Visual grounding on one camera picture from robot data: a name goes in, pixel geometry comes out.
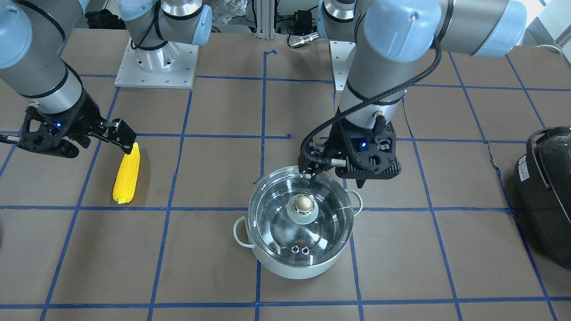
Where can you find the glass pot lid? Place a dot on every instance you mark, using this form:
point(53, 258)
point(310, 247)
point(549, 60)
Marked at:
point(299, 218)

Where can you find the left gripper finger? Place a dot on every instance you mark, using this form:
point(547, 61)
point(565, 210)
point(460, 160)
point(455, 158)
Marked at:
point(360, 182)
point(310, 170)

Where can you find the pale green electric pot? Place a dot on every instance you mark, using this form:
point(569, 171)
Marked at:
point(299, 263)

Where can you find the dark rice cooker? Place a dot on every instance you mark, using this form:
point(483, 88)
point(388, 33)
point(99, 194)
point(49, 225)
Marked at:
point(544, 184)

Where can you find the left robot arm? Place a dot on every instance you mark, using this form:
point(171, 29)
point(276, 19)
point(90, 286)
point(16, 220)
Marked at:
point(397, 44)

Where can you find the yellow corn cob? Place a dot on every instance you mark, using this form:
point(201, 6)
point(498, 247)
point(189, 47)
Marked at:
point(126, 179)

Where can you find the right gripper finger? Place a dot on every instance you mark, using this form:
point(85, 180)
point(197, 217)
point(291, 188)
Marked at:
point(116, 132)
point(83, 141)

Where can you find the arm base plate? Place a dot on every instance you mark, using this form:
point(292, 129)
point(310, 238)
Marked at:
point(341, 59)
point(170, 67)

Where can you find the aluminium frame post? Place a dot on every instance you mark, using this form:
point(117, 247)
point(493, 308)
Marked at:
point(265, 18)

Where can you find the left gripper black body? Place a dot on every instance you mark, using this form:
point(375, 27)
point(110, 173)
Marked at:
point(337, 143)

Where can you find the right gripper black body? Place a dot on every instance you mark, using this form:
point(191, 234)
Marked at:
point(84, 117)

